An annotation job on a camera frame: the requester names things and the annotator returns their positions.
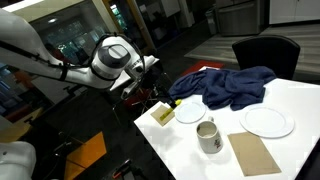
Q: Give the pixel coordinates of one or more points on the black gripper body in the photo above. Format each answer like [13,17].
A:
[156,83]

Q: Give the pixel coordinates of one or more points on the yellow marker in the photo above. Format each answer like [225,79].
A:
[165,115]

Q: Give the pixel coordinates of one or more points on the white printed mug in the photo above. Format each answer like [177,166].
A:
[210,141]

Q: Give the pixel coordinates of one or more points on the small brown paper sheet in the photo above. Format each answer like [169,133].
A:
[156,115]

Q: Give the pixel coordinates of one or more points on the small white plate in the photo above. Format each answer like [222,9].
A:
[190,113]

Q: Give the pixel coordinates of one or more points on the red floor mat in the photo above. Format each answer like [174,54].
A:
[203,65]

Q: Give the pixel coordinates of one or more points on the white paper sheet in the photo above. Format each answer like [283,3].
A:
[209,68]

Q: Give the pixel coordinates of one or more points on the dark blue towel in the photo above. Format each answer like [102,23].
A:
[233,86]

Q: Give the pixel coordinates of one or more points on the wooden framed glass door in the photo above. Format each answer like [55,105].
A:
[140,23]

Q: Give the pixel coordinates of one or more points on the grey waste bin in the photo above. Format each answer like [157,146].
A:
[210,20]

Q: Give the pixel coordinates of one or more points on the large white plate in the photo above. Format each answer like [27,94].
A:
[266,121]

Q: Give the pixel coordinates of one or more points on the large brown paper sheet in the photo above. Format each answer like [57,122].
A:
[253,153]

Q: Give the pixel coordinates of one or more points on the black chair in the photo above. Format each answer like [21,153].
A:
[266,56]

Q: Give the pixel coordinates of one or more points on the stainless steel appliance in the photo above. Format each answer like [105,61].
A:
[238,20]

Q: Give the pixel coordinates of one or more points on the white cabinet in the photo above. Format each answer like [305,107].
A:
[293,10]

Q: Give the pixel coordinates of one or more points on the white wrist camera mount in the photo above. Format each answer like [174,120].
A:
[128,90]

